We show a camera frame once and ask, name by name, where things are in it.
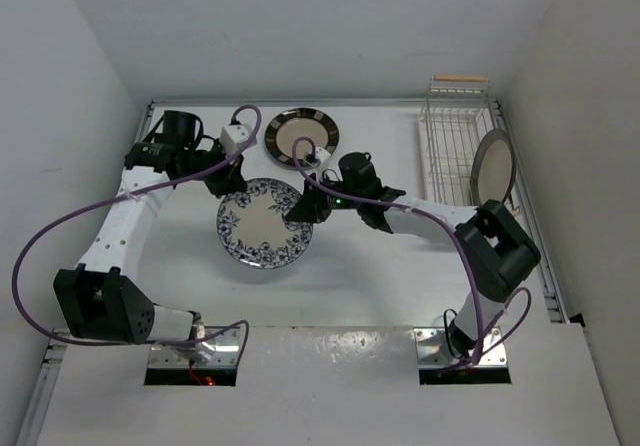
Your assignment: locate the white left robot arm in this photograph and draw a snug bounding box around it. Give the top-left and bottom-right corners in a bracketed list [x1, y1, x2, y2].
[54, 110, 255, 344]

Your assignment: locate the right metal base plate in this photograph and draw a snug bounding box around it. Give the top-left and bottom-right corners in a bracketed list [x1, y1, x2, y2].
[414, 327, 508, 370]

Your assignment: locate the brown striped beige plate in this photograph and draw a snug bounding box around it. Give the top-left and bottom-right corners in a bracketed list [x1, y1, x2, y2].
[264, 107, 342, 172]

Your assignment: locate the blue floral white plate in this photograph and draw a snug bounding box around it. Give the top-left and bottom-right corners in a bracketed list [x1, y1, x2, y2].
[216, 178, 313, 270]

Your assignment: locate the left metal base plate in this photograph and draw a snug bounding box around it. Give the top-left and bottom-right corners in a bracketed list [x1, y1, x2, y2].
[147, 326, 244, 370]

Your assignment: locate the white wire dish rack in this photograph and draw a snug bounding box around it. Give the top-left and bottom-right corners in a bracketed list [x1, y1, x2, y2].
[417, 75, 520, 216]

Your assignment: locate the grey rimmed beige plate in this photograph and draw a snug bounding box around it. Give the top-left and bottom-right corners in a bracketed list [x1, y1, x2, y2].
[470, 129, 516, 206]

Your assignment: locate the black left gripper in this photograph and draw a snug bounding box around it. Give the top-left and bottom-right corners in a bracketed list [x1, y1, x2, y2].
[180, 137, 247, 199]

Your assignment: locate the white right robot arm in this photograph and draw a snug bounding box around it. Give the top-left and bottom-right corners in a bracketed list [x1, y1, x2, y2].
[286, 152, 541, 364]

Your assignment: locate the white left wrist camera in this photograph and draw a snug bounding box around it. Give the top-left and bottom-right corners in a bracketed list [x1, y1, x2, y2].
[219, 124, 251, 155]

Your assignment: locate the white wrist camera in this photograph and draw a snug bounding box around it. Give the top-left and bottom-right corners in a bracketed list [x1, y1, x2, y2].
[219, 124, 251, 155]
[305, 147, 331, 169]

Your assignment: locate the metal base plate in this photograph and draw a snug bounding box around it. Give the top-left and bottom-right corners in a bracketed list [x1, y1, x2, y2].
[147, 326, 244, 370]
[414, 327, 508, 370]

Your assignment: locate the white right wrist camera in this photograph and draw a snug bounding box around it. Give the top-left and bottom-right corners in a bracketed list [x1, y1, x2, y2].
[305, 147, 331, 169]

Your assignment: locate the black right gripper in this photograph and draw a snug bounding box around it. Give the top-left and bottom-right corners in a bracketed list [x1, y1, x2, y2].
[290, 170, 364, 223]

